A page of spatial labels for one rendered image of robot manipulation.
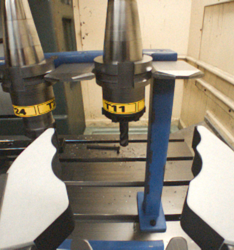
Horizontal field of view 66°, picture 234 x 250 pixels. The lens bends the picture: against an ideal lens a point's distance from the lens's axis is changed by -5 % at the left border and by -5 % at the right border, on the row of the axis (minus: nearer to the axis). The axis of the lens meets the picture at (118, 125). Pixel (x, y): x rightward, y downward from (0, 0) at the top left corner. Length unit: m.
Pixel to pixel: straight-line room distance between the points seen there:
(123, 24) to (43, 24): 0.70
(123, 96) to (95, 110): 1.10
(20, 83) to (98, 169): 0.38
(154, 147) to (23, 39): 0.23
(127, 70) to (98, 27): 1.00
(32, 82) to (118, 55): 0.09
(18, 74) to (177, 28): 1.08
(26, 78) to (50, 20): 0.67
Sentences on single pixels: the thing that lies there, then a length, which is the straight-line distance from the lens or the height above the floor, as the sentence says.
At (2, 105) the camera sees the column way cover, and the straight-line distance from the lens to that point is 1.02.
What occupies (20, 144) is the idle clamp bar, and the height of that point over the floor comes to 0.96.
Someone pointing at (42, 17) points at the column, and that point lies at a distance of 0.88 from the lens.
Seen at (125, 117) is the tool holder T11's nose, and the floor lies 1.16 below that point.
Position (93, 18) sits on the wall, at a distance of 1.19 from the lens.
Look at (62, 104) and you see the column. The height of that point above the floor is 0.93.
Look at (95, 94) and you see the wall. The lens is 1.26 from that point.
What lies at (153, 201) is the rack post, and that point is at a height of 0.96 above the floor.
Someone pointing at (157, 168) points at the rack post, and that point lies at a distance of 0.33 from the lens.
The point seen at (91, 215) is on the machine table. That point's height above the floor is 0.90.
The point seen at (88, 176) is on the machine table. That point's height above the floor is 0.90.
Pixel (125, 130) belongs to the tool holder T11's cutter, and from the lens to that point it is 0.24.
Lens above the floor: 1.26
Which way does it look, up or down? 28 degrees down
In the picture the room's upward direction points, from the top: 2 degrees counter-clockwise
